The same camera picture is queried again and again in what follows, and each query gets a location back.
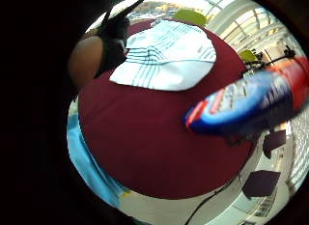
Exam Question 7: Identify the blue and red bottle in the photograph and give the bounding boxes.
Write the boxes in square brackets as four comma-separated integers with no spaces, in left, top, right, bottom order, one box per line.
[183,56,309,136]

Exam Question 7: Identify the white striped cloth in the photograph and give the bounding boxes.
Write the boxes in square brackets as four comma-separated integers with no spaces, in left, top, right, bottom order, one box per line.
[108,19,217,92]

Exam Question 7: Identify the green chair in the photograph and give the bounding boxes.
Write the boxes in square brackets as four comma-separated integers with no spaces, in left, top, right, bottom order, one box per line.
[239,49,259,63]
[173,9,208,27]

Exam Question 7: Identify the the person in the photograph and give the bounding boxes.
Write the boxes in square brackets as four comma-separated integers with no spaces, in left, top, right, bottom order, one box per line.
[66,100,130,210]

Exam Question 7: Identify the black tripod stand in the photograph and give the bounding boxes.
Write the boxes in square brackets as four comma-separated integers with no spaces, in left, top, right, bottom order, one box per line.
[245,45,297,72]

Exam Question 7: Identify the dark purple stool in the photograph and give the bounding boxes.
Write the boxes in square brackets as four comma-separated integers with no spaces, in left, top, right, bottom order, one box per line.
[240,169,282,201]
[262,129,288,159]

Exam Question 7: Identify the black cable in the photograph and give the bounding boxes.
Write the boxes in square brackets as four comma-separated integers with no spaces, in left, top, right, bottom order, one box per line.
[183,174,243,225]

